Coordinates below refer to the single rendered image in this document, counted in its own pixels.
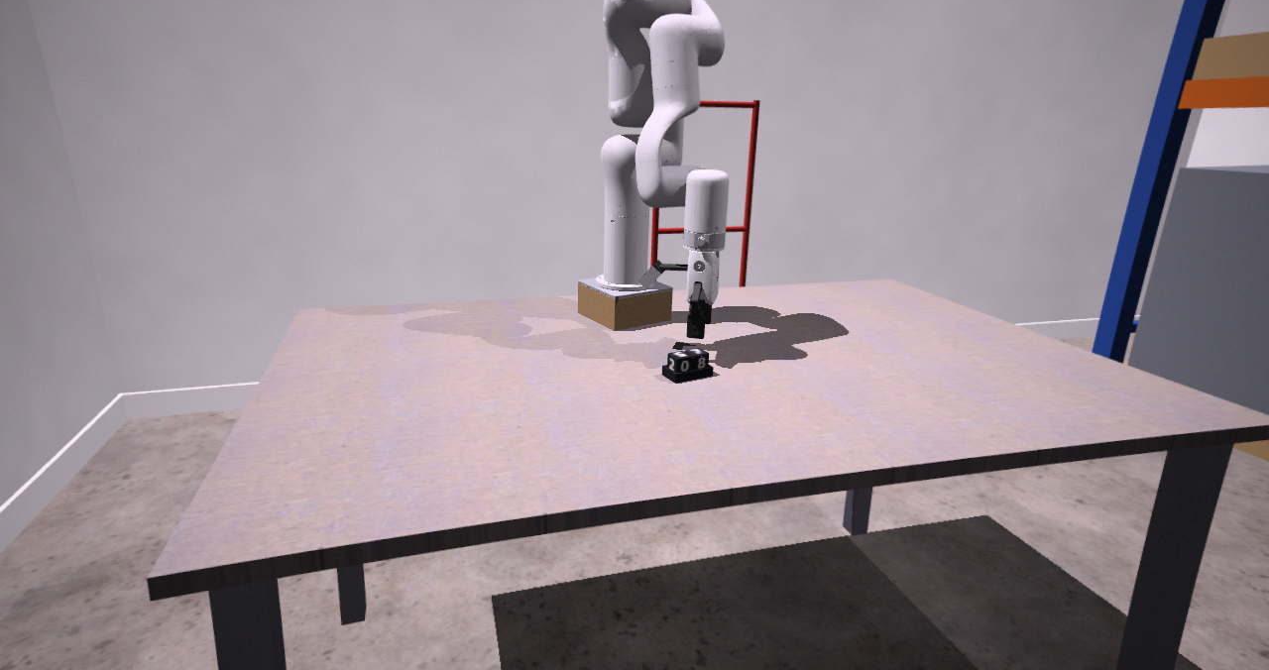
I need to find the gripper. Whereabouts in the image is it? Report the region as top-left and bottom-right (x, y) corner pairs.
(683, 244), (725, 339)

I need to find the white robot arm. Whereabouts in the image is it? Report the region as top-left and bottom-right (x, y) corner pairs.
(596, 0), (728, 291)

